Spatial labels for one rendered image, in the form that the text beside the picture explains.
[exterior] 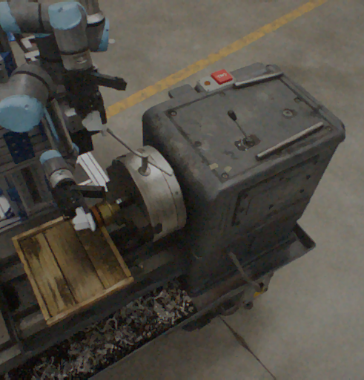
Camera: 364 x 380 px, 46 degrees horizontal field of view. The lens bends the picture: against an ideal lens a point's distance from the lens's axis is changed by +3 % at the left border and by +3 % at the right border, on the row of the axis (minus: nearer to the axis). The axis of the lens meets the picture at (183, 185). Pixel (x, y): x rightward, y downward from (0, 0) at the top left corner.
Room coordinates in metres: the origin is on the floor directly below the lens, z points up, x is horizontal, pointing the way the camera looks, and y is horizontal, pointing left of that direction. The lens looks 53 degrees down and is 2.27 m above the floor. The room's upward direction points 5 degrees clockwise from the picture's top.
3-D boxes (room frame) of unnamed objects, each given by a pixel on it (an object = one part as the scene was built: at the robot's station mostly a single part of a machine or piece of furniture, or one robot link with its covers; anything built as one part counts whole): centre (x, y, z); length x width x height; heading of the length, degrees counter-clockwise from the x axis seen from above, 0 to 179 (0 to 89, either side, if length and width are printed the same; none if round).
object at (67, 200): (0.81, 0.38, 1.08); 0.12 x 0.09 x 0.08; 34
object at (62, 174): (0.88, 0.42, 1.09); 0.08 x 0.05 x 0.08; 124
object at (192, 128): (1.10, -0.19, 1.06); 0.59 x 0.48 x 0.39; 125
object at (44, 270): (0.69, 0.37, 0.89); 0.36 x 0.30 x 0.04; 35
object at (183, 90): (1.20, 0.03, 1.24); 0.09 x 0.08 x 0.03; 125
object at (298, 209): (1.10, -0.19, 0.43); 0.60 x 0.48 x 0.86; 125
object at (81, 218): (0.72, 0.31, 1.10); 0.09 x 0.06 x 0.03; 34
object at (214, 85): (1.28, -0.09, 1.23); 0.13 x 0.08 x 0.05; 125
